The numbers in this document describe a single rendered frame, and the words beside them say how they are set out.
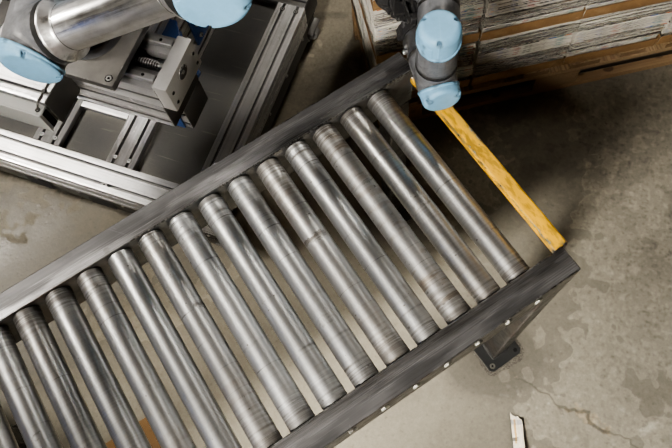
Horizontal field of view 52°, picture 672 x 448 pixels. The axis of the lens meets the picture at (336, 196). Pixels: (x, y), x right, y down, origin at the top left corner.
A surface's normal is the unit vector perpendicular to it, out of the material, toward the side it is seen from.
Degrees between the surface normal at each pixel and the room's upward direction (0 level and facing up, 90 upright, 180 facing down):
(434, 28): 0
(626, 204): 0
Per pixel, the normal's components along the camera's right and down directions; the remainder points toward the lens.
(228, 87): -0.07, -0.37
